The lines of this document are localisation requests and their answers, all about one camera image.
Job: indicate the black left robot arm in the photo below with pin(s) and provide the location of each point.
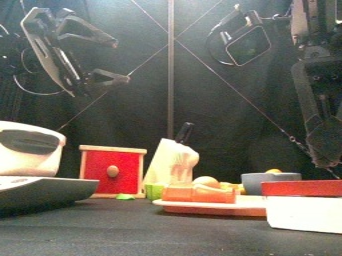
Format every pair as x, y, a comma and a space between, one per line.
13, 56

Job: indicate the flat white rice block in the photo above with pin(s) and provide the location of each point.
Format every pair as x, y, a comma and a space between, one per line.
307, 215

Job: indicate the orange toy salmon slice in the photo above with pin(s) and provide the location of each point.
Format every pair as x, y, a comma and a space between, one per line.
195, 195

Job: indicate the orange toy fruit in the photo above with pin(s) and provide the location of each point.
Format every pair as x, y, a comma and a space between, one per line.
274, 171

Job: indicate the red toy food stick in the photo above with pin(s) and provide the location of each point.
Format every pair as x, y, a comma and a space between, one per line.
302, 188

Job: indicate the wooden box with red front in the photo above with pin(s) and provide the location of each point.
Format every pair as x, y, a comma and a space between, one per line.
111, 171

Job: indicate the blue grey toy bowl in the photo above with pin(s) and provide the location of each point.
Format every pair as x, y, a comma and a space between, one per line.
267, 183

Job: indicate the white toy knife block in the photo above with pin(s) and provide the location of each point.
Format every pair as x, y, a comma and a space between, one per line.
171, 163

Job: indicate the yellow toy corn piece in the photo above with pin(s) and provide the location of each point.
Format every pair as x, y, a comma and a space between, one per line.
233, 188

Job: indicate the green toy cube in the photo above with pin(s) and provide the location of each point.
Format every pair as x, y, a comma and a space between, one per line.
155, 191

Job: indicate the flat green toy leaf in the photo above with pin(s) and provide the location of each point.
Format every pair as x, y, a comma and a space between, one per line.
124, 197

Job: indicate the beige toy egg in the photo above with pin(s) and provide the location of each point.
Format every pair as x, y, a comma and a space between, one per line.
205, 181

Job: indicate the vertical metal frame pole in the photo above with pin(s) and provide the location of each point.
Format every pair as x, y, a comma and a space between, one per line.
171, 66

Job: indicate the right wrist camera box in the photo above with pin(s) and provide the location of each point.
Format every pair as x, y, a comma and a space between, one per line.
247, 45

